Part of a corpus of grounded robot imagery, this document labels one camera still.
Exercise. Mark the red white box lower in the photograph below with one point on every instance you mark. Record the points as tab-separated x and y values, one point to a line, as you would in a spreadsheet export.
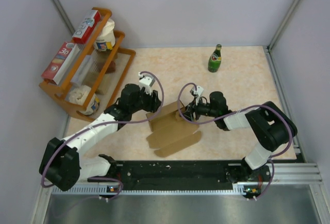
61	62

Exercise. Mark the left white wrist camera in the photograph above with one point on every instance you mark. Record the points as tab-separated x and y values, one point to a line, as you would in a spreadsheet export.
146	82

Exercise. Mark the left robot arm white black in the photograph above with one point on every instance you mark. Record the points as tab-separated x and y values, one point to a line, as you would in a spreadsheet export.
63	165

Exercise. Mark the red white box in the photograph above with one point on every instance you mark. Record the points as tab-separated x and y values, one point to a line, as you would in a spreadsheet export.
86	27
61	62

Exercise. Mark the red white box upper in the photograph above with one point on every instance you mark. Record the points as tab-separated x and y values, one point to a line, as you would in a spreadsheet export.
86	27

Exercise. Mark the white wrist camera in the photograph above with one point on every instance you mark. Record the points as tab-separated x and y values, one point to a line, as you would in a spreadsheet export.
197	93
146	82

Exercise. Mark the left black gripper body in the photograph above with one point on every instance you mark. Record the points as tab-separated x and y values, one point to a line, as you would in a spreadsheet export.
144	102

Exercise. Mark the orange wooden shelf rack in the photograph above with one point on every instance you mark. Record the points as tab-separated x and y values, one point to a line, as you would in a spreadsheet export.
103	71

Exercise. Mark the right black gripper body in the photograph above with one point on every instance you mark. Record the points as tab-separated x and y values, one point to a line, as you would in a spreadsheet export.
202	108

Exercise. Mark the brown cardboard box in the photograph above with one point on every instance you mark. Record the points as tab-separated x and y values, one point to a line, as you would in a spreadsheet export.
170	133

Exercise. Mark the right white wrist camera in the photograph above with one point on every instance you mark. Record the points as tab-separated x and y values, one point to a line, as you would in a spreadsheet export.
197	93

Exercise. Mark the white paper bag lower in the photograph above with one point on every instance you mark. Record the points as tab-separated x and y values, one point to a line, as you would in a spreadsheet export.
79	95

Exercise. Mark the green glass bottle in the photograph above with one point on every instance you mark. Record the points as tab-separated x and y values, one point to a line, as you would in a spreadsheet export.
215	59

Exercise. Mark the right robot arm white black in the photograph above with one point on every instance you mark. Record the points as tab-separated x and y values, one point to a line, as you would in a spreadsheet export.
269	124

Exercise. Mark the white paper bag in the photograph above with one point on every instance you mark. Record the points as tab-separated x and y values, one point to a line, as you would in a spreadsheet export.
106	39
79	95

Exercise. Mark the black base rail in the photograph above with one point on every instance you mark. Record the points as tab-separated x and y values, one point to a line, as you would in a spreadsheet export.
186	175

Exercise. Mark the white paper bag upper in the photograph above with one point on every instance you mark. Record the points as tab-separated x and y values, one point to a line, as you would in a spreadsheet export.
106	39

